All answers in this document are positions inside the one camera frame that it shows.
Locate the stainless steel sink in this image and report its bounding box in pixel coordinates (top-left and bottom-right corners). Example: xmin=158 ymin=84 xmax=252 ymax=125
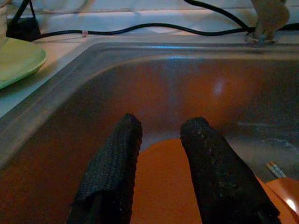
xmin=0 ymin=42 xmax=299 ymax=224

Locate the light green plate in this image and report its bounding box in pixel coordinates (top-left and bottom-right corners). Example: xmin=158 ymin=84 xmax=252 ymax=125
xmin=0 ymin=37 xmax=47 ymax=91

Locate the grey metal faucet pipe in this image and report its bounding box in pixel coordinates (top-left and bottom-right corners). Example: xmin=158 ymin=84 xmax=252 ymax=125
xmin=244 ymin=0 xmax=291 ymax=45

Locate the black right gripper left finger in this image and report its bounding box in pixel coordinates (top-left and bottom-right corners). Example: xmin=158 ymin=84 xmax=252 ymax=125
xmin=67 ymin=113 xmax=143 ymax=224

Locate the round orange plate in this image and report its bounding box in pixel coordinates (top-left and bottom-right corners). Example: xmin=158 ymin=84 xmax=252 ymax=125
xmin=129 ymin=138 xmax=204 ymax=224
xmin=256 ymin=176 xmax=299 ymax=224

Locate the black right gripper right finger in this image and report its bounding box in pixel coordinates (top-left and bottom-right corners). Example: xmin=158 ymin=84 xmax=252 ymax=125
xmin=179 ymin=116 xmax=281 ymax=224

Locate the black power adapter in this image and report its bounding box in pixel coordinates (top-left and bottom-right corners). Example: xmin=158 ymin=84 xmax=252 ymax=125
xmin=6 ymin=17 xmax=42 ymax=42

